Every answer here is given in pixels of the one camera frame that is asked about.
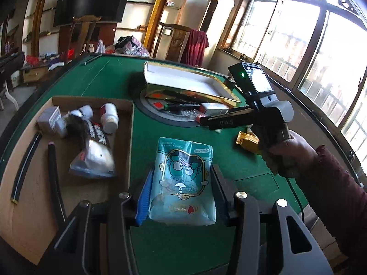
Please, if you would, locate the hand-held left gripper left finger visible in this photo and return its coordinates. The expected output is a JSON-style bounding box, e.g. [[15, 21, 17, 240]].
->
[[40, 171, 154, 275]]

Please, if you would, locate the gold foil packet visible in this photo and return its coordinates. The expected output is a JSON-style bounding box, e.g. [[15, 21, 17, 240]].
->
[[236, 131, 263, 155]]

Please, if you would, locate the black silver snack packet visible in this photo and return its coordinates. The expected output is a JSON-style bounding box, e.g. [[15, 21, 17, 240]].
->
[[61, 114, 118, 178]]

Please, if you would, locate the small white red-label bottle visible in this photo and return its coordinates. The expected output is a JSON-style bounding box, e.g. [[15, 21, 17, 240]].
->
[[100, 103, 119, 134]]

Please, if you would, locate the person's right forearm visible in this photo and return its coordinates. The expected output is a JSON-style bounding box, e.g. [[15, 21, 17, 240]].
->
[[295, 145, 367, 264]]

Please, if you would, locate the teal cartoon tissue pack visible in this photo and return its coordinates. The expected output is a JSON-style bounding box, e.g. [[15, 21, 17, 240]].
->
[[148, 137, 217, 226]]

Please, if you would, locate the low wooden table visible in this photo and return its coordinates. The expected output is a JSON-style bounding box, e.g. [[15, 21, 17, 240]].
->
[[21, 59, 68, 85]]

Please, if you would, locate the cardboard box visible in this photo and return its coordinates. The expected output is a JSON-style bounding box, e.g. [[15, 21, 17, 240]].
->
[[0, 96, 135, 265]]

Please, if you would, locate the green folding game table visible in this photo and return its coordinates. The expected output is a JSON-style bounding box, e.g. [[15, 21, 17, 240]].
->
[[0, 52, 26, 92]]

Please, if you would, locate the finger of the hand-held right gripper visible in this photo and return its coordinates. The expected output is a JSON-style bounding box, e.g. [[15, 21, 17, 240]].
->
[[200, 112, 254, 131], [226, 106, 253, 114]]

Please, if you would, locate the dark wooden chair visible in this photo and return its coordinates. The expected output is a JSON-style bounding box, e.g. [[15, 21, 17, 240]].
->
[[67, 16, 102, 61]]

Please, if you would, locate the white carton red end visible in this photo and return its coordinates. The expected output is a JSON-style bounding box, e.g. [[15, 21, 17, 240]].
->
[[199, 102, 229, 116]]

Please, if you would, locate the thin black pen yellow end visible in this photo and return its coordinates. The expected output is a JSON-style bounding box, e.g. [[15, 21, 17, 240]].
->
[[11, 132, 43, 204]]

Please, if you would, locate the wooden chair with cloth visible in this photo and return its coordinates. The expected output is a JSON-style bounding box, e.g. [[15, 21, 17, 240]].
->
[[150, 21, 192, 63]]

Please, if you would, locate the floral bag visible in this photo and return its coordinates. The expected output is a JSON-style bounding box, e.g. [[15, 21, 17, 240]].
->
[[115, 36, 151, 58]]

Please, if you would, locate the person's right hand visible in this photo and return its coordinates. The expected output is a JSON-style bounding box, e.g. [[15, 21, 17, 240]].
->
[[262, 130, 319, 178]]

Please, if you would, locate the window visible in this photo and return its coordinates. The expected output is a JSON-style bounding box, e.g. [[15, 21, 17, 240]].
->
[[218, 0, 367, 161]]

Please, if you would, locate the pink grey card box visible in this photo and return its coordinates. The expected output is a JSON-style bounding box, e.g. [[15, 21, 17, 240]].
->
[[37, 106, 62, 135]]

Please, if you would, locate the dark red cloth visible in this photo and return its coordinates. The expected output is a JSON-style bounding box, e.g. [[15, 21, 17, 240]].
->
[[180, 29, 210, 67]]

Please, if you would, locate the white standing air conditioner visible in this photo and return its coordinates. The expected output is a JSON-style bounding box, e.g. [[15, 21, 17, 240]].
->
[[199, 0, 237, 52]]

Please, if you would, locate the black television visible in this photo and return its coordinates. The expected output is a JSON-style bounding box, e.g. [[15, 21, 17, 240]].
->
[[53, 0, 134, 27]]

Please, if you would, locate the dark green bar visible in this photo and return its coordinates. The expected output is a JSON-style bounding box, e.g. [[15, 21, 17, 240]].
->
[[83, 53, 103, 66]]

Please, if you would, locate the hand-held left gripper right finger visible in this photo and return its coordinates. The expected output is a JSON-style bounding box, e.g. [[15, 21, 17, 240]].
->
[[211, 164, 334, 275]]

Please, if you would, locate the gold box white inside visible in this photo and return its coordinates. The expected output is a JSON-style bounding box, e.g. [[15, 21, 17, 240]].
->
[[143, 61, 242, 109]]

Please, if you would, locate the black marker pink tip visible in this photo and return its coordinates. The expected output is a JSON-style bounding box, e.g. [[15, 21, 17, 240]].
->
[[47, 141, 68, 230]]

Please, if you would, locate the large white medicine bottle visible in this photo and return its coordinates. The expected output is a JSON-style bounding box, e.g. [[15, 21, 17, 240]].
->
[[69, 104, 95, 121]]

